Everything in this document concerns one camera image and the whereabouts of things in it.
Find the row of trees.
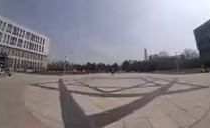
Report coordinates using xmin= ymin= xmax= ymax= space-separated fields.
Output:
xmin=46 ymin=60 xmax=121 ymax=74

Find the dark star pattern paving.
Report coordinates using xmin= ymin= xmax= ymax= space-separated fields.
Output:
xmin=30 ymin=76 xmax=210 ymax=128

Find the tall chimney tower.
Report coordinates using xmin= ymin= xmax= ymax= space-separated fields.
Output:
xmin=143 ymin=48 xmax=149 ymax=61

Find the long low dark building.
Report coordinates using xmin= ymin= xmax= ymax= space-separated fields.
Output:
xmin=121 ymin=57 xmax=202 ymax=73

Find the grey paved plaza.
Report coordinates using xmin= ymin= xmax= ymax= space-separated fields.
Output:
xmin=0 ymin=71 xmax=210 ymax=128

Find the white building with window rows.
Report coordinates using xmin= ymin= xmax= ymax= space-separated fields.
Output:
xmin=0 ymin=12 xmax=51 ymax=73

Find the dark grey building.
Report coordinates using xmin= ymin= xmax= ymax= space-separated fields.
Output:
xmin=193 ymin=14 xmax=210 ymax=68

